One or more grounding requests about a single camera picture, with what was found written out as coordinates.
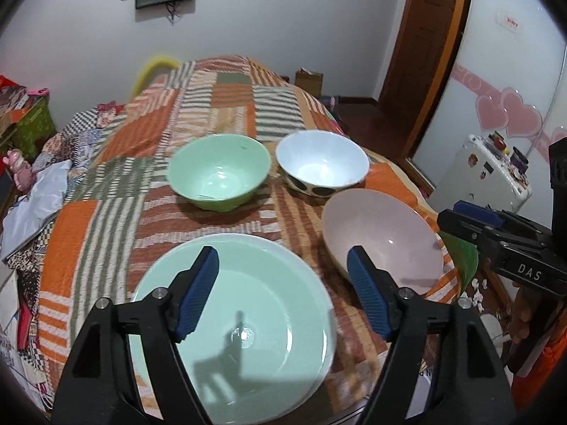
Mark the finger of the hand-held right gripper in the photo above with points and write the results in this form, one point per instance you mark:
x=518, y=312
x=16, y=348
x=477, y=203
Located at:
x=460, y=228
x=478, y=212

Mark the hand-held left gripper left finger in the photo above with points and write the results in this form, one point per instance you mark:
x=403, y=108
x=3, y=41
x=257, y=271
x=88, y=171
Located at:
x=197, y=296

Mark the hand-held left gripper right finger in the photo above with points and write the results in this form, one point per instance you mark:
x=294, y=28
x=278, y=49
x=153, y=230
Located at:
x=370, y=296

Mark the mint green plate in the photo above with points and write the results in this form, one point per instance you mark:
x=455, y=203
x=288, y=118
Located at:
x=265, y=301

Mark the pink bowl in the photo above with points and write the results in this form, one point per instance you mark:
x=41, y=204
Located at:
x=385, y=225

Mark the green bowl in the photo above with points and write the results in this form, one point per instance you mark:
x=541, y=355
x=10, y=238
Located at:
x=217, y=172

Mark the white dotted bowl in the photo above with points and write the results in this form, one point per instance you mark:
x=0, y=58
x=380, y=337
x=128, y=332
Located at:
x=323, y=159

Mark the person's right hand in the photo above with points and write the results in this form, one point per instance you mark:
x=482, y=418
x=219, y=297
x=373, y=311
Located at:
x=522, y=310

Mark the white refrigerator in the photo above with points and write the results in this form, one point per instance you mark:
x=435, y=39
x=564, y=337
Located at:
x=469, y=172

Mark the light blue cloth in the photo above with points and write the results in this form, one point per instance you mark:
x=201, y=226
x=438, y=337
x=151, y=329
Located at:
x=35, y=203

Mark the wooden door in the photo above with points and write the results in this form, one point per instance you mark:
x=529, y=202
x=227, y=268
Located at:
x=421, y=31

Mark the striped patchwork bedspread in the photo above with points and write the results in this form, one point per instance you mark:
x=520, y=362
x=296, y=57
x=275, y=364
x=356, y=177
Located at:
x=221, y=97

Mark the checkered patchwork quilt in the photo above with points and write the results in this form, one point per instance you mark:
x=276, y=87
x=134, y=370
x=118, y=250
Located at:
x=84, y=124

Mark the brown paper bag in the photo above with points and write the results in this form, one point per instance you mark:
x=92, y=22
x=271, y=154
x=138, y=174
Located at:
x=308, y=84

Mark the pink plush toy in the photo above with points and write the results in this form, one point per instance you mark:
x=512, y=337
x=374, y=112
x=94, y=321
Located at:
x=20, y=172

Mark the yellow hoop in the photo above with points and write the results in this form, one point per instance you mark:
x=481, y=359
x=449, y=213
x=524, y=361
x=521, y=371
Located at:
x=148, y=64

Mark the green cardboard box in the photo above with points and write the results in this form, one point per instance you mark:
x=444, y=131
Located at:
x=37, y=119

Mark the pink heart wall decal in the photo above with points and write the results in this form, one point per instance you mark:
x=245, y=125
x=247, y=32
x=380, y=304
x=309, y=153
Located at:
x=522, y=115

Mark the white wall label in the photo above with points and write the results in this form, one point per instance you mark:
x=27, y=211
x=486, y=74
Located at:
x=507, y=21

